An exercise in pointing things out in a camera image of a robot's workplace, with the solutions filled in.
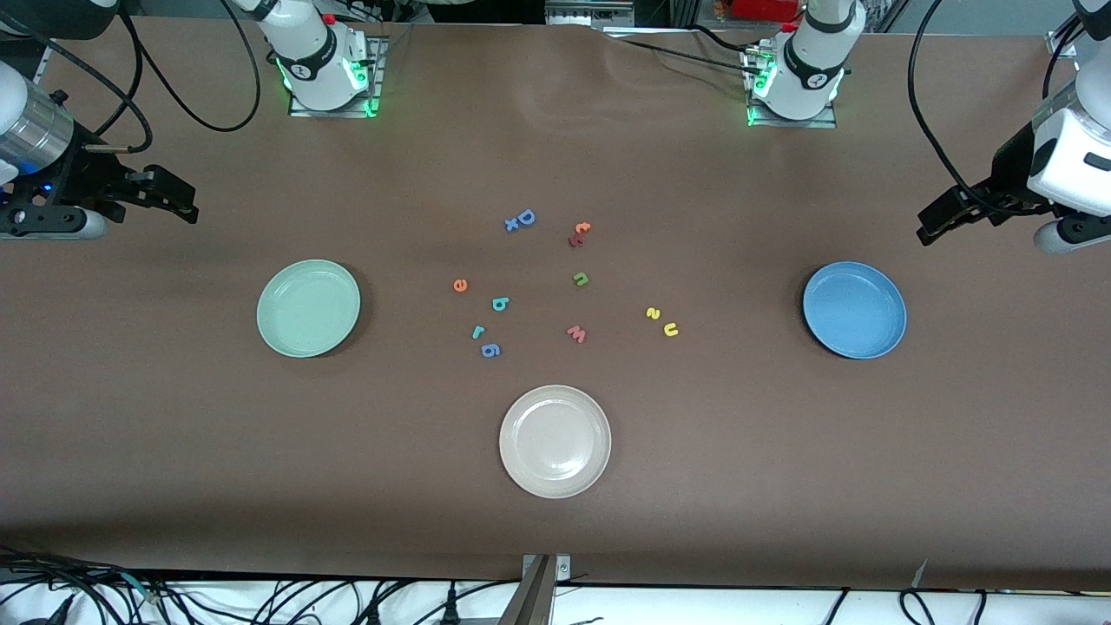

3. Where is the blue plate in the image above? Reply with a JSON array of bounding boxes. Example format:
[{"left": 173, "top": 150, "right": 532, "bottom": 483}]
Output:
[{"left": 802, "top": 260, "right": 908, "bottom": 360}]

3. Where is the mint green plate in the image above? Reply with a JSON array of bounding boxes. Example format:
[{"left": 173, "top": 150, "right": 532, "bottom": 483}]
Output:
[{"left": 256, "top": 259, "right": 362, "bottom": 359}]

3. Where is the red box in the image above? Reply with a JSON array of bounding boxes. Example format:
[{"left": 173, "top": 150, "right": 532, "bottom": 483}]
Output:
[{"left": 729, "top": 0, "right": 804, "bottom": 23}]

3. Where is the grey metal box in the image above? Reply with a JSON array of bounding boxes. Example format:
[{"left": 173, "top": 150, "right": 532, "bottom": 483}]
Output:
[{"left": 545, "top": 0, "right": 634, "bottom": 27}]

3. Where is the beige plate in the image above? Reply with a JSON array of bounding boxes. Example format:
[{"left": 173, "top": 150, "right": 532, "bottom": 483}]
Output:
[{"left": 498, "top": 385, "right": 613, "bottom": 500}]

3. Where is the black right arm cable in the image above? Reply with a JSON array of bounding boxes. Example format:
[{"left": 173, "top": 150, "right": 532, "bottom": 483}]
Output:
[{"left": 0, "top": 0, "right": 263, "bottom": 155}]

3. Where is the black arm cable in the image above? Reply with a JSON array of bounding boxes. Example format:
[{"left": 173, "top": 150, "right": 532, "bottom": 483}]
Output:
[
  {"left": 0, "top": 0, "right": 263, "bottom": 155},
  {"left": 907, "top": 0, "right": 1086, "bottom": 218}
]

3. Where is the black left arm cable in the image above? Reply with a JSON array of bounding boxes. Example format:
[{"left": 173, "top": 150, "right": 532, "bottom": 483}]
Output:
[{"left": 907, "top": 0, "right": 1086, "bottom": 218}]

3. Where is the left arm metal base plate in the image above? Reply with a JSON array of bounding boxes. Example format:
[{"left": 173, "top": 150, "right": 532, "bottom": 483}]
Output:
[{"left": 744, "top": 48, "right": 839, "bottom": 130}]

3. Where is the black cable on table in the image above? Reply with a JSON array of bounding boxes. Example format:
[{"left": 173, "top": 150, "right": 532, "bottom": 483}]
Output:
[{"left": 608, "top": 24, "right": 769, "bottom": 77}]

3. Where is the green cable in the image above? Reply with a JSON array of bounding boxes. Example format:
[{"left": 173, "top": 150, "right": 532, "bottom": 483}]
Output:
[{"left": 120, "top": 573, "right": 166, "bottom": 606}]

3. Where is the looped black cable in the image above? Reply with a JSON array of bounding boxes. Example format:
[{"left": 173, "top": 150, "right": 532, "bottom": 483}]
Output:
[{"left": 899, "top": 588, "right": 938, "bottom": 625}]

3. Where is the metal table bracket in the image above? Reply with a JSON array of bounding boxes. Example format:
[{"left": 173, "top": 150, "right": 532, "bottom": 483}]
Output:
[{"left": 498, "top": 553, "right": 573, "bottom": 625}]

